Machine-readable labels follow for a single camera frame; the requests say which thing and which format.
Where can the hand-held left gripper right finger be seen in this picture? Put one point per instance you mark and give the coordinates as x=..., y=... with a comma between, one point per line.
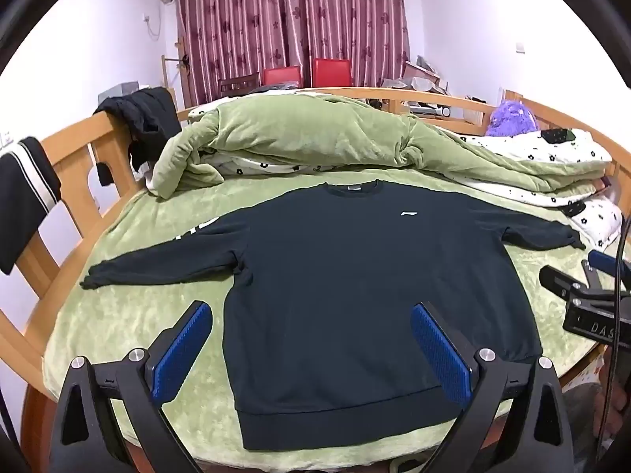
x=441, y=354

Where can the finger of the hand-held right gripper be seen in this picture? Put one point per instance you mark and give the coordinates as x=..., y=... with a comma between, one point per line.
x=609, y=263
x=562, y=281

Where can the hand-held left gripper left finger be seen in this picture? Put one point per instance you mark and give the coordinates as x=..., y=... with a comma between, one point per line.
x=180, y=350

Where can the dark long-sleeve sweatshirt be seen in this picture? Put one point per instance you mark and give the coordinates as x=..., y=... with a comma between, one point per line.
x=345, y=281

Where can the person's right hand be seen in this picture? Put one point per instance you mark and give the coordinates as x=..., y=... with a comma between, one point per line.
x=622, y=394

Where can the white floral pillow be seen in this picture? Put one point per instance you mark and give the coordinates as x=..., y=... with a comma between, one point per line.
x=599, y=221

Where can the green plush bed cover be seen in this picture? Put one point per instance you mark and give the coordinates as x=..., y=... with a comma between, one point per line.
x=148, y=315

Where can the black remote on pillow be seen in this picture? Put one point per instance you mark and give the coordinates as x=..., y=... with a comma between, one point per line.
x=557, y=136

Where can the purple plush toy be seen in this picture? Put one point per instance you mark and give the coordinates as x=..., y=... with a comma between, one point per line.
x=510, y=118

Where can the black garment with white stripes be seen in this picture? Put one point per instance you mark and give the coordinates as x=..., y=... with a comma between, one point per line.
x=24, y=192

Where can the black jacket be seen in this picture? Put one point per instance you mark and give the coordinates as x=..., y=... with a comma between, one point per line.
x=148, y=113

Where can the pile of clutter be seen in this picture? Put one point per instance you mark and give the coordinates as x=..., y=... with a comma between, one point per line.
x=419, y=83

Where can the green quilt with floral lining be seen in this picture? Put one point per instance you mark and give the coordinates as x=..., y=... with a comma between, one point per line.
x=305, y=128

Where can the grey box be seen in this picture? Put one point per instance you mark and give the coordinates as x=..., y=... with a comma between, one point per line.
x=116, y=93

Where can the dark wooden chair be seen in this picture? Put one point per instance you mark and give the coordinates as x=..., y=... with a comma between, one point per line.
x=239, y=83

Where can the wooden coat rack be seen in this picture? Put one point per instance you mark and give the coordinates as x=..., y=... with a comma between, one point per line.
x=183, y=61

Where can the red chair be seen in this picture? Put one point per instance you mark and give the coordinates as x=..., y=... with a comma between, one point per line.
x=282, y=75
x=331, y=71

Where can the maroon flowered curtain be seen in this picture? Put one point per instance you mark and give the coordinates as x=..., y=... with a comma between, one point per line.
x=296, y=10

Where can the wooden bed frame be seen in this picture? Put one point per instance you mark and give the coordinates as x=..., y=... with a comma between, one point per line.
x=74, y=143

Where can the white wall socket panel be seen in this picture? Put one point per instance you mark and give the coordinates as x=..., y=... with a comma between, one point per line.
x=5, y=138

